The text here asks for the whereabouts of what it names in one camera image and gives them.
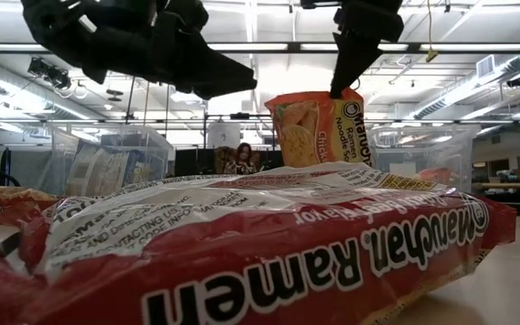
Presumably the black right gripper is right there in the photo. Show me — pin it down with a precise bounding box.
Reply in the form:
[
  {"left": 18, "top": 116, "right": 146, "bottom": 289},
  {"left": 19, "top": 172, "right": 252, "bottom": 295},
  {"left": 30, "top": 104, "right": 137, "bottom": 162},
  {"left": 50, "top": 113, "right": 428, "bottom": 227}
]
[{"left": 300, "top": 0, "right": 404, "bottom": 99}]

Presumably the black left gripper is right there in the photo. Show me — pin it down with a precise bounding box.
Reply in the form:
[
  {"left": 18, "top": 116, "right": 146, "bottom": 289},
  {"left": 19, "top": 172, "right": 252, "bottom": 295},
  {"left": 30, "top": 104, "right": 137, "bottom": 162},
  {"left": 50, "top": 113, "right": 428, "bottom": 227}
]
[{"left": 20, "top": 0, "right": 257, "bottom": 100}]

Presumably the orange chicken ramen pack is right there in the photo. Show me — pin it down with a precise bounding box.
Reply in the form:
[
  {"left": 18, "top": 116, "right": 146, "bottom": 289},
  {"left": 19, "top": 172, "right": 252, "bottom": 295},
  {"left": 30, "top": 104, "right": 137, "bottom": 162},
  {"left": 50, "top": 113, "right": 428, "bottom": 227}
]
[
  {"left": 415, "top": 166, "right": 458, "bottom": 186},
  {"left": 264, "top": 88, "right": 376, "bottom": 169}
]

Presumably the blue soy sauce ramen pack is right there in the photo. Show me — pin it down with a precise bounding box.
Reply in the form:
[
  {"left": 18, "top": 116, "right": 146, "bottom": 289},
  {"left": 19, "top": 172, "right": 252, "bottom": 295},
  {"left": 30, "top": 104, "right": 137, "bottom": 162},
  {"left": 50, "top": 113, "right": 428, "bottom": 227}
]
[
  {"left": 64, "top": 143, "right": 130, "bottom": 196},
  {"left": 124, "top": 150, "right": 153, "bottom": 187}
]

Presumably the red roast beef ramen pack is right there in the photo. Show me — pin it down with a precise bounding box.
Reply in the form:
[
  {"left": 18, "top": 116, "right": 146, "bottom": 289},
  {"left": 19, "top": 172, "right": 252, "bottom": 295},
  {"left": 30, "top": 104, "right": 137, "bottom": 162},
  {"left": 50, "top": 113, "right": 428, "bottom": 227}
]
[{"left": 0, "top": 161, "right": 517, "bottom": 325}]

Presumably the white container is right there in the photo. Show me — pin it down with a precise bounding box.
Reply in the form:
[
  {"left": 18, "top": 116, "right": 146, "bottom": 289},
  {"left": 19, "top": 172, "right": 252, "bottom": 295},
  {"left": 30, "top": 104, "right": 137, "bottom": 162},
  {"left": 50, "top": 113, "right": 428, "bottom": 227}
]
[{"left": 208, "top": 121, "right": 242, "bottom": 149}]

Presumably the black room partition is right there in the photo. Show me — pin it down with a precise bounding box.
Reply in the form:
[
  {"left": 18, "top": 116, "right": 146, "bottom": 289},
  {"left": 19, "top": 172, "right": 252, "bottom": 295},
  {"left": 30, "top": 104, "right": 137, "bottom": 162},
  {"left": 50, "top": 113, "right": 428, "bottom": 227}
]
[{"left": 173, "top": 148, "right": 283, "bottom": 176}]

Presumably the person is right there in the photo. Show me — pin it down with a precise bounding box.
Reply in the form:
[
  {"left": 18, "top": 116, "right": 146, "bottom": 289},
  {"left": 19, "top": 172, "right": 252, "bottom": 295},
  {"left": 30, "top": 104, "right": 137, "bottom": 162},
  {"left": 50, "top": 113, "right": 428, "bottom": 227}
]
[{"left": 224, "top": 142, "right": 260, "bottom": 176}]

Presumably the clear plastic bin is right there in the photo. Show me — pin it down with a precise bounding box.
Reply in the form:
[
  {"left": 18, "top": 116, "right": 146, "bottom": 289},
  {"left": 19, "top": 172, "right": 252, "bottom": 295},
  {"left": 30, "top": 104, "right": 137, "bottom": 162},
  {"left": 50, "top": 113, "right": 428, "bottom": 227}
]
[
  {"left": 366, "top": 122, "right": 481, "bottom": 193},
  {"left": 50, "top": 122, "right": 174, "bottom": 198}
]

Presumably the wooden background table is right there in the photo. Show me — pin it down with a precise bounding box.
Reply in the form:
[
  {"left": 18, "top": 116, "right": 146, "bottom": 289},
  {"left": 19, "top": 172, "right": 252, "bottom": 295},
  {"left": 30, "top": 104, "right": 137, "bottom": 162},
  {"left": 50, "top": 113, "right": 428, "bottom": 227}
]
[{"left": 474, "top": 179, "right": 520, "bottom": 191}]

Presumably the long ceiling light rail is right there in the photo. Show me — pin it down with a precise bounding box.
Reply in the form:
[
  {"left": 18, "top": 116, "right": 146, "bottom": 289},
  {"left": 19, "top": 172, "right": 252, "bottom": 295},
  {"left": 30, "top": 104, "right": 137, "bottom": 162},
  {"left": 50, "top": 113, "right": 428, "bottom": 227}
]
[{"left": 0, "top": 42, "right": 520, "bottom": 55}]

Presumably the yellow hanging cord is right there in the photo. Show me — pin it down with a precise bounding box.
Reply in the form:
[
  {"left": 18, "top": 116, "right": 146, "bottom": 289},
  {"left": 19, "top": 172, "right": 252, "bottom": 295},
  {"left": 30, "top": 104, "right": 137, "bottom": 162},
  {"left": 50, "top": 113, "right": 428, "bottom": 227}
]
[{"left": 425, "top": 0, "right": 440, "bottom": 63}]

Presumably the silver ventilation duct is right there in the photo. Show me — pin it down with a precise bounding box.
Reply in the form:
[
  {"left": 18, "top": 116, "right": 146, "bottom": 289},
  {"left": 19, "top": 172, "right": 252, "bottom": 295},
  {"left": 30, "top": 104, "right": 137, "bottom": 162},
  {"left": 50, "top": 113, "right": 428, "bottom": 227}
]
[
  {"left": 0, "top": 53, "right": 106, "bottom": 121},
  {"left": 415, "top": 53, "right": 520, "bottom": 119}
]

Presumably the black ceiling-hung camera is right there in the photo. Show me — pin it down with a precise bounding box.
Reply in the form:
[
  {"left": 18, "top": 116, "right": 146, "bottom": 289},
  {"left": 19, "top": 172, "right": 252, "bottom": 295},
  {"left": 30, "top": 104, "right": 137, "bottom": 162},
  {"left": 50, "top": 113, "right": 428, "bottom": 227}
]
[{"left": 27, "top": 56, "right": 74, "bottom": 91}]

